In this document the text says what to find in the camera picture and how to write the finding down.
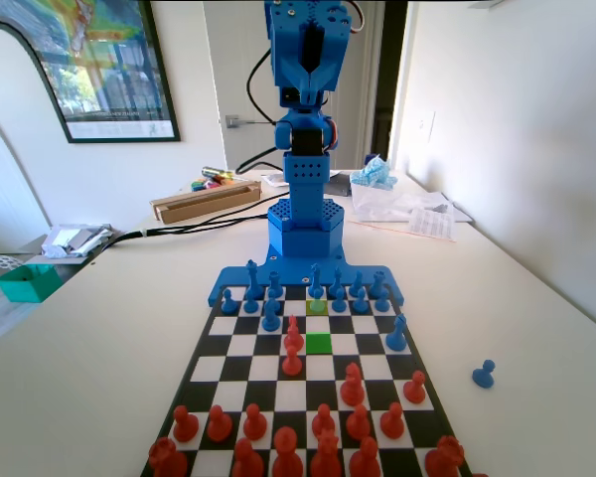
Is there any blue chess queen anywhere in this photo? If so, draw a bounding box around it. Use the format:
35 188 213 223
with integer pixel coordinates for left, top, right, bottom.
244 258 261 300

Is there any red chess pawn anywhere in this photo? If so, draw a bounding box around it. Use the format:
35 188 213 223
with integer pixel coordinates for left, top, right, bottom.
402 370 428 405
345 402 372 442
241 402 269 442
280 344 304 377
206 404 233 444
378 400 406 440
311 402 338 436
171 404 201 444

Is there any red chess queen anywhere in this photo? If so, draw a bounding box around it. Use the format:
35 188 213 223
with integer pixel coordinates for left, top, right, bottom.
271 425 305 477

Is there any red chess king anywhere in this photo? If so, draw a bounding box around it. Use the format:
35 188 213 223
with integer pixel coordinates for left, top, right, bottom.
309 427 344 477

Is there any red chess bishop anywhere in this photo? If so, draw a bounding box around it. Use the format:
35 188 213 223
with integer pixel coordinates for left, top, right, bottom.
230 436 267 477
348 435 381 477

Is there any white door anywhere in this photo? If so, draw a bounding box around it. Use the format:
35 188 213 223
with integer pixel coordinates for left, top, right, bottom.
202 0 378 173

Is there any white paper sheet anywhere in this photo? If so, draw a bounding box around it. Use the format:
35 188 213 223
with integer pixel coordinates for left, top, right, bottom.
259 171 293 190

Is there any blue patterned crumpled cloth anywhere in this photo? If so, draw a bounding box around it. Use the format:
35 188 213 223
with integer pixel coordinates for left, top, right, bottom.
350 153 399 191

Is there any grey flat box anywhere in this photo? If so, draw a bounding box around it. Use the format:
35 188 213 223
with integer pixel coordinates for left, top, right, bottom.
324 173 355 198

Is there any clear plastic bag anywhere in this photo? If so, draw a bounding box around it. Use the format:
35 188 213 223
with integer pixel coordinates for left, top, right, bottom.
350 182 459 224

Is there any long cardboard box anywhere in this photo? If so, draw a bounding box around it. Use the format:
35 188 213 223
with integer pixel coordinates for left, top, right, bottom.
149 179 263 226

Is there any black framed poster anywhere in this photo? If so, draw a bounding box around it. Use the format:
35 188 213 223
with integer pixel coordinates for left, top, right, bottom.
0 0 182 145

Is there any printed paper sheet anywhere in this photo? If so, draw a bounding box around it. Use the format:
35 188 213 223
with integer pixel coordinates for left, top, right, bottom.
405 205 459 244

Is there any white arched panel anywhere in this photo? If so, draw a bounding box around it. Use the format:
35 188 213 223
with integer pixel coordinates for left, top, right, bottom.
0 20 80 254

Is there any crumpled grey packaging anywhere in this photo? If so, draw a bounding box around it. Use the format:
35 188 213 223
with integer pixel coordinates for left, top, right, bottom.
39 223 116 259

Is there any black and white chessboard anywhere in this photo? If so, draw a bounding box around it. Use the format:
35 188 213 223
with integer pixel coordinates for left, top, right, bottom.
139 283 474 477

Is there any green plastic bin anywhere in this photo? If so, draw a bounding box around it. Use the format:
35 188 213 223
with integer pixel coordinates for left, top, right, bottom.
0 263 64 305

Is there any red and white servo wire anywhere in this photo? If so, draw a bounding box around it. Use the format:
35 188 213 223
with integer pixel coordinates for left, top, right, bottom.
348 0 368 35

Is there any silver door handle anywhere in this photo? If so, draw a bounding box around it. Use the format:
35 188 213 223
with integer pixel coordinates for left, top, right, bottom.
224 114 279 130

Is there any yellow handled screwdriver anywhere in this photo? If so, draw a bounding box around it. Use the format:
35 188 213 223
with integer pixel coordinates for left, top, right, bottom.
201 165 240 183

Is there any black cable bundle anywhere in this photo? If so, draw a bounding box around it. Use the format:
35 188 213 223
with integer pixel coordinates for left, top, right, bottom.
96 194 292 249

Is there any blue base plate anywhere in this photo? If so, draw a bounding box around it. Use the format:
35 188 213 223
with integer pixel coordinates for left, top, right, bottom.
207 250 407 307

